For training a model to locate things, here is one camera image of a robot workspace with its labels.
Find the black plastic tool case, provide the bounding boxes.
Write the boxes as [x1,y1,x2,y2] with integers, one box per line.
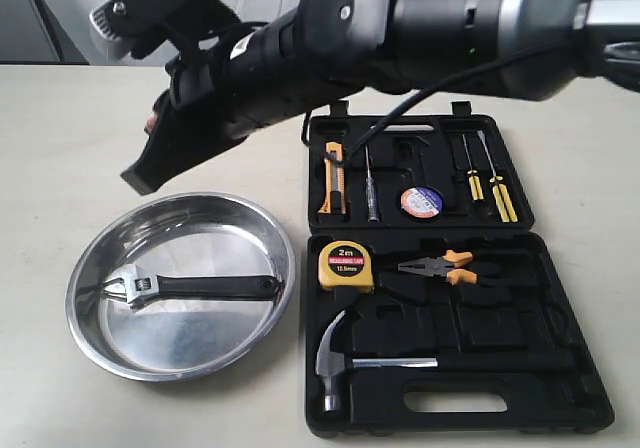
[302,102,615,438]

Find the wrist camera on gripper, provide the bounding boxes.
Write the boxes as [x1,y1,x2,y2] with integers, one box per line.
[89,0,240,61]

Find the adjustable wrench black handle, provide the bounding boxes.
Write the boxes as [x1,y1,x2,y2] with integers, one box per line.
[102,264,279,311]

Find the clear tester screwdriver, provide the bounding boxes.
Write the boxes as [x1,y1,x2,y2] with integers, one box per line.
[364,146,380,222]

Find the yellow measuring tape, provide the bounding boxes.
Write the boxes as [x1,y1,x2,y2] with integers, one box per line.
[318,240,374,293]

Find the yellow handled pliers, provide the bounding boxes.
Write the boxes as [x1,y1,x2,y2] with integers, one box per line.
[397,249,499,287]

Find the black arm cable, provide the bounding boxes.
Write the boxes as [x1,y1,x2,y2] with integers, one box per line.
[319,42,566,169]

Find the electrical tape roll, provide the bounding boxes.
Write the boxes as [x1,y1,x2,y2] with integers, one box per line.
[400,186,444,219]

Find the round stainless steel tray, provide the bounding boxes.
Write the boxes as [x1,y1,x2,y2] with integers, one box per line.
[65,192,297,383]

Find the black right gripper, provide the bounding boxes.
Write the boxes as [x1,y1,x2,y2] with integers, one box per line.
[120,20,330,196]

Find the yellow utility knife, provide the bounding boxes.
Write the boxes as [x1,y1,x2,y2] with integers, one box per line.
[318,141,347,215]

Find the steel claw hammer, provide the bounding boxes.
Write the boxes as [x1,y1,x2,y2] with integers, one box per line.
[314,310,577,413]

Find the yellow black screwdriver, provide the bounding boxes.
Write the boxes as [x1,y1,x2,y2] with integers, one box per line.
[477,131,519,223]
[462,135,484,202]

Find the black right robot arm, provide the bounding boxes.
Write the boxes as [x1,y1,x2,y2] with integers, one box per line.
[108,0,639,195]

